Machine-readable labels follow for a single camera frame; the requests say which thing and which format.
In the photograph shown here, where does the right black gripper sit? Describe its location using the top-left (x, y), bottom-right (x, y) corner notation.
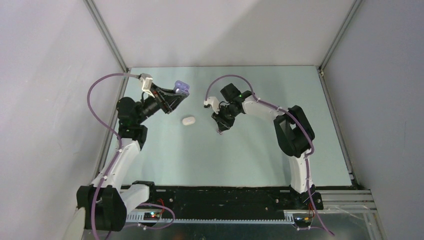
top-left (211, 105), bottom-right (240, 133)

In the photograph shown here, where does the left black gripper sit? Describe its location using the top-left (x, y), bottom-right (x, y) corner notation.
top-left (135, 83), bottom-right (186, 124)

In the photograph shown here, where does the blue round disc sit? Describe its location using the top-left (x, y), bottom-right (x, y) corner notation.
top-left (173, 80), bottom-right (190, 96)

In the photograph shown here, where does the white earbud charging case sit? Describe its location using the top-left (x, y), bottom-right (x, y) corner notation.
top-left (181, 116), bottom-right (196, 126)

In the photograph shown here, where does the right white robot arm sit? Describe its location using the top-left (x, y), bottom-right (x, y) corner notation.
top-left (203, 83), bottom-right (315, 209)

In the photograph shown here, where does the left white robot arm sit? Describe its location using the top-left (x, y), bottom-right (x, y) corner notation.
top-left (76, 81), bottom-right (190, 232)

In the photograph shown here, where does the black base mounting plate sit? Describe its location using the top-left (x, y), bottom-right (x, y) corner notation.
top-left (143, 181), bottom-right (324, 222)

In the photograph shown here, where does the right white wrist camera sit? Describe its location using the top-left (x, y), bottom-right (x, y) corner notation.
top-left (203, 96), bottom-right (220, 114)

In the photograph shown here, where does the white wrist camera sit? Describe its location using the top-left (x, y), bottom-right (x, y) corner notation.
top-left (203, 96), bottom-right (220, 114)
top-left (138, 73), bottom-right (155, 98)

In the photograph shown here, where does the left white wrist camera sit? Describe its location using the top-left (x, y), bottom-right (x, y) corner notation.
top-left (138, 73), bottom-right (155, 98)

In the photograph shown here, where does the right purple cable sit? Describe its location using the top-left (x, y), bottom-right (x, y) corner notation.
top-left (204, 74), bottom-right (335, 237)

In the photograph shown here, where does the aluminium frame rail front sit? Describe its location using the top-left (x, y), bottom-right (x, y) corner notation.
top-left (76, 189), bottom-right (379, 226)

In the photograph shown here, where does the right corner aluminium post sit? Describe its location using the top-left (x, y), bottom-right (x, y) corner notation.
top-left (317, 0), bottom-right (364, 77)

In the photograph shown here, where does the corner aluminium post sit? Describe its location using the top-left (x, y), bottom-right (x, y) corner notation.
top-left (83, 0), bottom-right (129, 73)
top-left (317, 0), bottom-right (364, 77)

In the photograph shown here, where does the left corner aluminium post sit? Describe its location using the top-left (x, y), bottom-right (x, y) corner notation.
top-left (83, 0), bottom-right (129, 73)

